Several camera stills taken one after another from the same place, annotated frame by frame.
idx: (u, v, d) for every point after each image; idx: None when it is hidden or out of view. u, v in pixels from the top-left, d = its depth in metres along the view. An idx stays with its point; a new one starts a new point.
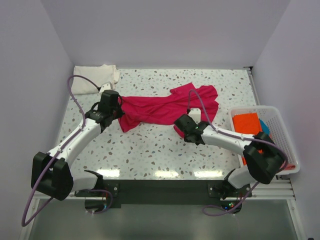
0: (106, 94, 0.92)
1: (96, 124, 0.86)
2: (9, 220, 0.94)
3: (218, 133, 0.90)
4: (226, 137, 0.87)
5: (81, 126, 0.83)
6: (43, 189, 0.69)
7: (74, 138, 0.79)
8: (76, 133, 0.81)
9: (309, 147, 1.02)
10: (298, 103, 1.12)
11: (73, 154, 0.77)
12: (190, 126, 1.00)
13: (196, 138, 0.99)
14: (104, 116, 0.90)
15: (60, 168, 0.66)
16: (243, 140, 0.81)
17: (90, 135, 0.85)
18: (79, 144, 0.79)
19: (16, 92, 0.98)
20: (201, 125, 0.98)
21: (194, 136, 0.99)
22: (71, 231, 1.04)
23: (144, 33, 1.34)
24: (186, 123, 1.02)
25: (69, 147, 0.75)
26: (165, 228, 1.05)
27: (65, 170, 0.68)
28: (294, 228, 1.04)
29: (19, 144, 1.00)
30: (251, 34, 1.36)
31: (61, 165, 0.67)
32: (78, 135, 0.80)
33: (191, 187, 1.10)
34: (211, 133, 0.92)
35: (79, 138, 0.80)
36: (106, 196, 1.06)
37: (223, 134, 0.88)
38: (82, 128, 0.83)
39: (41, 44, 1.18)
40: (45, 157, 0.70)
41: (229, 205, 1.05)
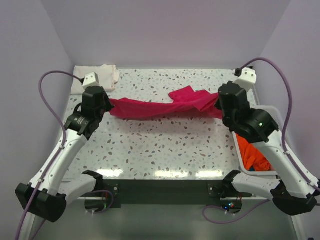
0: (87, 94, 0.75)
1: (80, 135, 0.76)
2: (9, 220, 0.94)
3: (286, 157, 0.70)
4: (291, 167, 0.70)
5: (61, 144, 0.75)
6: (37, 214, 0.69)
7: (57, 160, 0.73)
8: (57, 154, 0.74)
9: (309, 146, 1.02)
10: (298, 103, 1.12)
11: (58, 178, 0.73)
12: (243, 111, 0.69)
13: (251, 134, 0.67)
14: (90, 122, 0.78)
15: (43, 200, 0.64)
16: (307, 185, 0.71)
17: (75, 149, 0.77)
18: (63, 165, 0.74)
19: (16, 91, 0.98)
20: (259, 113, 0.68)
21: (248, 130, 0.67)
22: (71, 232, 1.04)
23: (144, 33, 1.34)
24: (241, 104, 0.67)
25: (51, 174, 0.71)
26: (165, 228, 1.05)
27: (51, 200, 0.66)
28: (294, 228, 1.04)
29: (19, 144, 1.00)
30: (251, 34, 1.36)
31: (45, 196, 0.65)
32: (60, 156, 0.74)
33: (191, 187, 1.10)
34: (277, 150, 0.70)
35: (61, 159, 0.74)
36: (106, 196, 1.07)
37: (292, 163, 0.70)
38: (63, 146, 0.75)
39: (41, 43, 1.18)
40: (28, 188, 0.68)
41: (229, 205, 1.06)
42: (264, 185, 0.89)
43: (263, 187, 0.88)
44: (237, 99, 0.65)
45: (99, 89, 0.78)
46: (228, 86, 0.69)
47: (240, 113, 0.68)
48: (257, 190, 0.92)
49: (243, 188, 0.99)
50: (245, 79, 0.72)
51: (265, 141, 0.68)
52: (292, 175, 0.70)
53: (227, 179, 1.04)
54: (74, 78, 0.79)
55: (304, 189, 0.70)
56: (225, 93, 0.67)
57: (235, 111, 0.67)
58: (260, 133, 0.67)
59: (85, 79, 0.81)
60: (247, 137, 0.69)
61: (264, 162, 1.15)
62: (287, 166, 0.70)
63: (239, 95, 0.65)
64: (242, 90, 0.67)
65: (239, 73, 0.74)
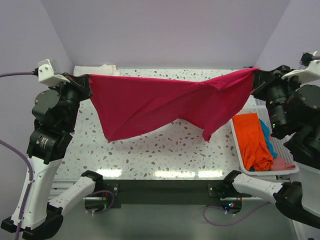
0: (39, 111, 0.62)
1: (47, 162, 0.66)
2: None
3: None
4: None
5: (30, 180, 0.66)
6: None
7: (31, 193, 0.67)
8: (28, 190, 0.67)
9: None
10: None
11: (40, 209, 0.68)
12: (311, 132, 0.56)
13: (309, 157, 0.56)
14: (57, 140, 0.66)
15: (30, 235, 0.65)
16: None
17: (49, 175, 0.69)
18: (40, 198, 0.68)
19: (15, 91, 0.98)
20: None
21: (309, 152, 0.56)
22: (71, 232, 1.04)
23: (144, 32, 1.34)
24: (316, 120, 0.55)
25: (30, 210, 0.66)
26: (164, 228, 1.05)
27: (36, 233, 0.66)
28: (294, 228, 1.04)
29: (18, 144, 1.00)
30: (251, 33, 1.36)
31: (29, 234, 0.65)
32: (33, 189, 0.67)
33: (191, 187, 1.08)
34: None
35: (36, 192, 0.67)
36: (106, 196, 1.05)
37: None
38: (32, 180, 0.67)
39: (41, 43, 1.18)
40: (12, 224, 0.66)
41: (230, 205, 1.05)
42: (266, 187, 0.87)
43: (265, 189, 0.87)
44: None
45: (55, 98, 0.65)
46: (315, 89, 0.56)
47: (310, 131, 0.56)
48: (260, 193, 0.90)
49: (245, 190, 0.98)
50: (312, 71, 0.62)
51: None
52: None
53: (228, 180, 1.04)
54: (26, 72, 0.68)
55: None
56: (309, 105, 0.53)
57: (310, 129, 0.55)
58: None
59: (40, 73, 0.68)
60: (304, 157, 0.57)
61: (264, 162, 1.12)
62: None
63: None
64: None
65: (308, 62, 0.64)
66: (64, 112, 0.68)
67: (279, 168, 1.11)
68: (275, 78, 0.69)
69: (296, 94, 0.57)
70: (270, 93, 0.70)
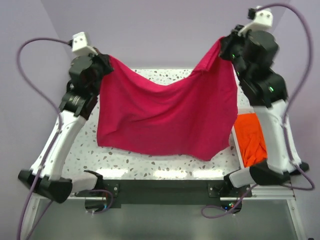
0: (73, 71, 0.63)
1: (76, 116, 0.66)
2: (10, 220, 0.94)
3: (282, 130, 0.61)
4: (281, 142, 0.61)
5: (58, 129, 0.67)
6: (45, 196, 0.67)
7: (56, 143, 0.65)
8: (54, 140, 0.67)
9: (309, 146, 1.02)
10: (299, 102, 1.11)
11: (60, 163, 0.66)
12: (261, 71, 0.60)
13: (256, 95, 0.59)
14: (86, 101, 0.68)
15: (47, 186, 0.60)
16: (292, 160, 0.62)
17: (75, 131, 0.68)
18: (63, 149, 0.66)
19: (15, 91, 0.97)
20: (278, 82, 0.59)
21: (255, 91, 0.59)
22: (71, 231, 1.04)
23: (144, 31, 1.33)
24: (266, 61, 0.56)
25: (52, 159, 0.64)
26: (164, 227, 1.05)
27: (54, 185, 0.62)
28: (294, 228, 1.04)
29: (18, 144, 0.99)
30: None
31: (47, 183, 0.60)
32: (59, 139, 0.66)
33: (191, 187, 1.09)
34: (276, 122, 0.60)
35: (61, 142, 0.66)
36: (106, 196, 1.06)
37: (285, 138, 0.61)
38: (60, 131, 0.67)
39: (41, 43, 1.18)
40: (30, 174, 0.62)
41: (229, 205, 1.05)
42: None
43: None
44: (262, 51, 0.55)
45: (86, 62, 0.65)
46: (267, 34, 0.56)
47: (257, 71, 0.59)
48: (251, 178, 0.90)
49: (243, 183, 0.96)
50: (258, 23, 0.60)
51: (268, 109, 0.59)
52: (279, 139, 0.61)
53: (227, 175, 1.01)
54: (62, 41, 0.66)
55: (286, 166, 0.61)
56: (254, 42, 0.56)
57: (254, 67, 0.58)
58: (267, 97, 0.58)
59: (74, 43, 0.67)
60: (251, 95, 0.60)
61: None
62: (277, 140, 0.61)
63: (268, 50, 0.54)
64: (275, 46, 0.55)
65: (253, 16, 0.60)
66: (93, 76, 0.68)
67: None
68: (232, 36, 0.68)
69: (247, 39, 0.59)
70: (232, 50, 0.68)
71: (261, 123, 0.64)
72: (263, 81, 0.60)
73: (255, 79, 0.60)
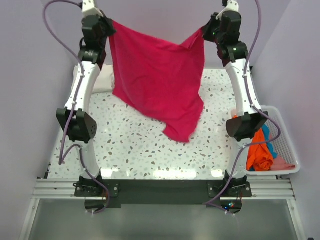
0: (85, 28, 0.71)
1: (95, 64, 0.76)
2: (11, 219, 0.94)
3: (243, 79, 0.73)
4: (243, 89, 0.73)
5: (81, 72, 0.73)
6: (78, 134, 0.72)
7: (82, 85, 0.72)
8: (79, 82, 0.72)
9: (308, 146, 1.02)
10: (299, 102, 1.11)
11: (87, 100, 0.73)
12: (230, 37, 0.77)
13: (224, 55, 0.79)
14: (99, 53, 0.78)
15: (83, 117, 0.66)
16: (251, 106, 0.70)
17: (94, 77, 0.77)
18: (88, 89, 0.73)
19: (16, 91, 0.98)
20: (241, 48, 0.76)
21: (224, 52, 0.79)
22: (71, 231, 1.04)
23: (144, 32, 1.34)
24: (232, 31, 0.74)
25: (82, 97, 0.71)
26: (164, 227, 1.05)
27: (87, 116, 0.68)
28: (294, 227, 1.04)
29: (19, 144, 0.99)
30: (251, 34, 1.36)
31: (82, 114, 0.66)
32: (83, 82, 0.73)
33: (191, 187, 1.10)
34: (237, 72, 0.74)
35: (86, 83, 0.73)
36: (106, 196, 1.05)
37: (244, 84, 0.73)
38: (83, 74, 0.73)
39: (41, 43, 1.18)
40: (66, 111, 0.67)
41: (229, 205, 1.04)
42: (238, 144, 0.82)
43: None
44: (229, 23, 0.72)
45: (94, 20, 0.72)
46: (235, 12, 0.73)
47: (227, 37, 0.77)
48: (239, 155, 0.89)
49: (238, 172, 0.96)
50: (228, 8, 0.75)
51: (231, 63, 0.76)
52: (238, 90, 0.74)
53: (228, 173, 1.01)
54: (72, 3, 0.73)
55: (246, 108, 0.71)
56: (224, 16, 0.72)
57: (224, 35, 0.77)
58: (231, 54, 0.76)
59: (83, 6, 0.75)
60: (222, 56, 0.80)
61: (264, 162, 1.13)
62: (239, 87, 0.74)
63: (233, 22, 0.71)
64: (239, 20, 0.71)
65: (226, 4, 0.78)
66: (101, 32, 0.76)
67: (279, 168, 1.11)
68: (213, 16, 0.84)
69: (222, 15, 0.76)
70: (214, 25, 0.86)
71: (231, 79, 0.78)
72: (231, 46, 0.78)
73: (226, 43, 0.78)
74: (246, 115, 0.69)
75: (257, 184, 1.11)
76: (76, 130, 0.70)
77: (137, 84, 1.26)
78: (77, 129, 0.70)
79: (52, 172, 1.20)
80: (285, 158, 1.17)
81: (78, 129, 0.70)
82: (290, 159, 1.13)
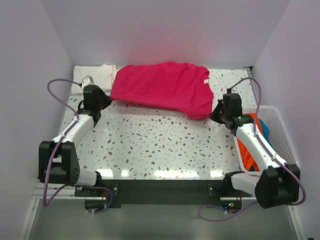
0: (85, 90, 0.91)
1: (89, 117, 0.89)
2: (10, 219, 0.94)
3: (255, 138, 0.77)
4: (260, 147, 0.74)
5: (77, 118, 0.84)
6: (55, 181, 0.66)
7: (74, 127, 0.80)
8: (73, 124, 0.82)
9: (308, 146, 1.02)
10: (298, 102, 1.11)
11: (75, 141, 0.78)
12: (234, 111, 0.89)
13: (230, 125, 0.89)
14: (94, 112, 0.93)
15: (68, 149, 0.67)
16: (274, 160, 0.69)
17: (84, 128, 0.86)
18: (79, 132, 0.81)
19: (15, 91, 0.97)
20: (246, 117, 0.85)
21: (231, 122, 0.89)
22: (72, 231, 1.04)
23: (144, 32, 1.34)
24: (234, 104, 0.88)
25: (72, 134, 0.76)
26: (165, 228, 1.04)
27: (73, 150, 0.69)
28: (293, 227, 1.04)
29: (18, 144, 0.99)
30: (250, 34, 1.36)
31: (67, 146, 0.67)
32: (77, 125, 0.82)
33: (191, 187, 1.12)
34: (248, 133, 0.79)
35: (79, 126, 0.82)
36: (106, 196, 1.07)
37: (259, 142, 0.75)
38: (78, 120, 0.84)
39: (41, 42, 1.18)
40: (50, 144, 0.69)
41: (229, 205, 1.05)
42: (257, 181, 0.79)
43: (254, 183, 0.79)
44: (229, 99, 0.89)
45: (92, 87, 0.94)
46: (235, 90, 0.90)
47: (231, 112, 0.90)
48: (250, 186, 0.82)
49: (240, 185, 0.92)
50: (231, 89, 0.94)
51: (239, 127, 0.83)
52: (257, 150, 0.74)
53: (229, 173, 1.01)
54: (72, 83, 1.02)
55: (269, 163, 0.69)
56: (225, 94, 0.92)
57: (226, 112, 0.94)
58: (237, 123, 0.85)
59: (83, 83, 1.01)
60: (229, 126, 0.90)
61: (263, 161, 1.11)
62: (255, 145, 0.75)
63: (232, 98, 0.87)
64: (237, 98, 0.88)
65: None
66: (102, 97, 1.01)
67: None
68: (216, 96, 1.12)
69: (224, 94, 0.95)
70: None
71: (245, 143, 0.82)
72: (237, 117, 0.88)
73: (231, 116, 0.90)
74: (272, 168, 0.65)
75: None
76: (54, 173, 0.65)
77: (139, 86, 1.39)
78: (54, 172, 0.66)
79: None
80: (285, 158, 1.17)
81: (58, 171, 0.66)
82: (290, 159, 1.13)
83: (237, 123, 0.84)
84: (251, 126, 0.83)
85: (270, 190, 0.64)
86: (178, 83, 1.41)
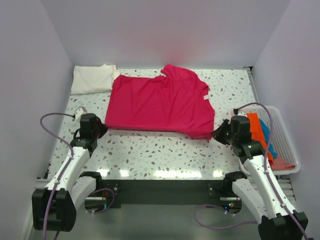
0: (83, 120, 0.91)
1: (85, 149, 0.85)
2: (11, 220, 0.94)
3: (265, 176, 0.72)
4: (268, 187, 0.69)
5: (71, 154, 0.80)
6: (50, 228, 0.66)
7: (69, 167, 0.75)
8: (67, 162, 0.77)
9: (308, 146, 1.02)
10: (298, 103, 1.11)
11: (71, 182, 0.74)
12: (243, 137, 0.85)
13: (239, 152, 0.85)
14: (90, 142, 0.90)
15: (63, 199, 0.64)
16: (283, 206, 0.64)
17: (80, 164, 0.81)
18: (74, 172, 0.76)
19: (15, 91, 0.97)
20: (256, 146, 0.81)
21: (240, 150, 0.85)
22: (72, 231, 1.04)
23: (144, 32, 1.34)
24: (242, 130, 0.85)
25: (66, 177, 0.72)
26: (165, 228, 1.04)
27: (68, 199, 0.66)
28: None
29: (18, 145, 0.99)
30: (250, 34, 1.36)
31: (62, 195, 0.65)
32: (71, 163, 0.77)
33: (191, 187, 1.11)
34: (257, 169, 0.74)
35: (73, 166, 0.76)
36: (106, 196, 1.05)
37: (268, 182, 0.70)
38: (72, 157, 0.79)
39: (41, 43, 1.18)
40: (44, 193, 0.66)
41: (230, 205, 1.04)
42: (259, 206, 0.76)
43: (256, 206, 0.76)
44: (238, 124, 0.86)
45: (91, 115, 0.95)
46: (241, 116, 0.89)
47: (240, 138, 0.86)
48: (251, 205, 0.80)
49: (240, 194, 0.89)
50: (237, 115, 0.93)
51: (249, 159, 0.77)
52: (266, 191, 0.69)
53: (229, 173, 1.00)
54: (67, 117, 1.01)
55: (277, 209, 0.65)
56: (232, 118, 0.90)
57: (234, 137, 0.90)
58: (247, 151, 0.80)
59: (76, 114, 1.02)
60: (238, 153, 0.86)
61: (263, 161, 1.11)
62: (264, 184, 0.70)
63: (241, 123, 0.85)
64: (246, 123, 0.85)
65: None
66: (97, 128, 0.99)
67: (279, 168, 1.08)
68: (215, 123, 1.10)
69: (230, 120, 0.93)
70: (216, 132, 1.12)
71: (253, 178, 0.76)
72: (246, 145, 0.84)
73: (240, 143, 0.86)
74: (280, 218, 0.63)
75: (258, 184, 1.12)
76: (50, 221, 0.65)
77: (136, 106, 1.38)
78: (50, 219, 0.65)
79: (52, 172, 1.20)
80: (285, 158, 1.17)
81: (54, 218, 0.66)
82: (290, 159, 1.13)
83: (246, 152, 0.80)
84: (262, 158, 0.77)
85: (273, 238, 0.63)
86: (174, 103, 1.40)
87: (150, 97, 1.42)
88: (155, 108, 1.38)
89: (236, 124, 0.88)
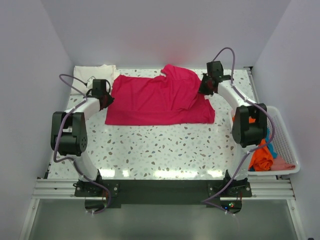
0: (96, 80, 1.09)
1: (97, 99, 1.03)
2: (10, 219, 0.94)
3: (231, 88, 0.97)
4: (235, 94, 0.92)
5: (85, 97, 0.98)
6: (66, 148, 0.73)
7: (82, 105, 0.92)
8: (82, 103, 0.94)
9: (308, 146, 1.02)
10: (298, 102, 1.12)
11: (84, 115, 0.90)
12: (215, 73, 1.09)
13: (214, 84, 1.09)
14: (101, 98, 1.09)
15: (79, 118, 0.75)
16: (245, 101, 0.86)
17: (91, 108, 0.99)
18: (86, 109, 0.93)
19: (15, 91, 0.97)
20: (225, 76, 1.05)
21: (214, 82, 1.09)
22: (72, 230, 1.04)
23: (144, 32, 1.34)
24: (215, 68, 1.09)
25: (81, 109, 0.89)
26: (165, 227, 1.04)
27: (82, 121, 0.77)
28: (294, 228, 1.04)
29: (18, 144, 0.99)
30: (250, 34, 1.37)
31: (78, 114, 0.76)
32: (85, 103, 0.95)
33: (191, 186, 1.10)
34: (226, 86, 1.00)
35: (86, 105, 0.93)
36: (106, 196, 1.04)
37: (234, 91, 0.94)
38: (86, 99, 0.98)
39: (41, 43, 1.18)
40: (62, 115, 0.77)
41: (230, 205, 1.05)
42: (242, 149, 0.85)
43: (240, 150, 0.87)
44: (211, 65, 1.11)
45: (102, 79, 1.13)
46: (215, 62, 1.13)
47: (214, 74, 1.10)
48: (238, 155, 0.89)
49: (239, 174, 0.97)
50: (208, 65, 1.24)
51: (220, 84, 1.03)
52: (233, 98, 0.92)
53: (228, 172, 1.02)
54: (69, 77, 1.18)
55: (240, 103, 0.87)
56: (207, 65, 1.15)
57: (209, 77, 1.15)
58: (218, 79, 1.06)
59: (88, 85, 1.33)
60: (212, 86, 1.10)
61: (264, 162, 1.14)
62: (230, 93, 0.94)
63: (214, 63, 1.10)
64: (218, 63, 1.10)
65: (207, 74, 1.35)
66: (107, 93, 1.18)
67: (279, 168, 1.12)
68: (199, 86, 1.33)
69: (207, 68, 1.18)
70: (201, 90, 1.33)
71: (227, 97, 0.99)
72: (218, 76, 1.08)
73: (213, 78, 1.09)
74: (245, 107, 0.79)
75: (258, 184, 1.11)
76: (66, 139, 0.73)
77: (138, 104, 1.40)
78: (65, 140, 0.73)
79: (52, 172, 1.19)
80: (285, 158, 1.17)
81: (67, 138, 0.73)
82: (290, 159, 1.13)
83: (218, 81, 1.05)
84: (229, 81, 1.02)
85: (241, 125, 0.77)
86: (175, 103, 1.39)
87: (150, 98, 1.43)
88: (155, 108, 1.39)
89: (211, 66, 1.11)
